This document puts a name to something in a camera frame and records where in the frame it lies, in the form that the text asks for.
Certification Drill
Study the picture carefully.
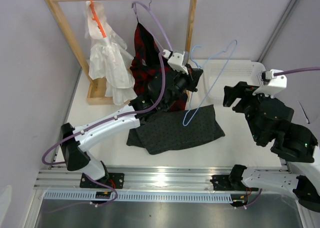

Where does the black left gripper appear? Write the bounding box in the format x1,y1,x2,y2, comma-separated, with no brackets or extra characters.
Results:
162,63,203,110

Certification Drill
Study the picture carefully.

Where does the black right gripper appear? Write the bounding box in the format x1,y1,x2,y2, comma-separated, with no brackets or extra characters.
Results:
221,80,273,142

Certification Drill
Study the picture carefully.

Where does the dark grey dotted skirt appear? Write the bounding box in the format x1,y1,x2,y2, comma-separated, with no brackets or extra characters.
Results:
126,104,225,155

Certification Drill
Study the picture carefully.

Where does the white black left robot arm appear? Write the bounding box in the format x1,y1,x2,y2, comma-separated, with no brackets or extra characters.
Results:
60,67,203,188

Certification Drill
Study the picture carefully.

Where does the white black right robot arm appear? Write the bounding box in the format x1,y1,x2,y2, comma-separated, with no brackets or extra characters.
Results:
223,81,320,212

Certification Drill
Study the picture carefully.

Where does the purple plastic hanger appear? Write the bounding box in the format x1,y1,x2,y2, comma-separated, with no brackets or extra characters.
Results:
131,0,174,60

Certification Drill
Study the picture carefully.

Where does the orange plastic hanger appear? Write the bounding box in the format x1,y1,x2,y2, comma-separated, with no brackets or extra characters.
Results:
89,0,107,38

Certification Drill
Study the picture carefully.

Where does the white perforated plastic basket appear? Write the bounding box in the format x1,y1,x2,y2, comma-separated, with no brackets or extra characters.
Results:
203,60,266,106

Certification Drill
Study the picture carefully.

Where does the red black plaid garment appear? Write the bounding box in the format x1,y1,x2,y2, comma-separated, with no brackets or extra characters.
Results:
129,22,188,112

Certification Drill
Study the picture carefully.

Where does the white ruffled dress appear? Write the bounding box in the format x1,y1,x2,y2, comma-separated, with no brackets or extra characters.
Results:
85,1,137,106

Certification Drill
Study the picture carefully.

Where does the wooden clothes rack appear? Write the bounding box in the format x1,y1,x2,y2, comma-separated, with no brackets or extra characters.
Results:
45,0,197,106

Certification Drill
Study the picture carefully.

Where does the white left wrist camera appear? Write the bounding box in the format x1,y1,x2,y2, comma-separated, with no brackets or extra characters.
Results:
162,49,189,75

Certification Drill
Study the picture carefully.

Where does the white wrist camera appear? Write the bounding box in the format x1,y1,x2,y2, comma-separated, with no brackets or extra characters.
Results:
162,49,189,75
252,69,287,99

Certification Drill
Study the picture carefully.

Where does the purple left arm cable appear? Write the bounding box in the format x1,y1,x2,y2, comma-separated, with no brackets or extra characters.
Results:
41,50,167,210

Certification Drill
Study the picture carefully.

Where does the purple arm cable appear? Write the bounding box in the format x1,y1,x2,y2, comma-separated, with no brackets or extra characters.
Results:
41,50,167,210
232,66,320,210

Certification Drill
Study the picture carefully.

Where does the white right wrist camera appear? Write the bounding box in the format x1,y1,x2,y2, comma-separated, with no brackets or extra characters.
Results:
252,69,287,99

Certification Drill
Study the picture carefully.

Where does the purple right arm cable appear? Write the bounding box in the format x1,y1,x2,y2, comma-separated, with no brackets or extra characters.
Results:
232,66,320,210

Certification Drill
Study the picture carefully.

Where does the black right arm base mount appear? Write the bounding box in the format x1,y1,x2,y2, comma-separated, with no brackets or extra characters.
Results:
209,174,248,192

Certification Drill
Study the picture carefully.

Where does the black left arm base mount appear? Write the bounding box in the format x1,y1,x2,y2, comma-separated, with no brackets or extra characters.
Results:
79,173,125,189

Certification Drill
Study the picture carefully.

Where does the white slotted cable duct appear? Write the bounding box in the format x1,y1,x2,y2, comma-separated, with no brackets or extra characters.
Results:
44,190,233,204

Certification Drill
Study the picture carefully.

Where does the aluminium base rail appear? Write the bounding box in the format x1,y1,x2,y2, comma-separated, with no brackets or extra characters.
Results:
33,126,307,195

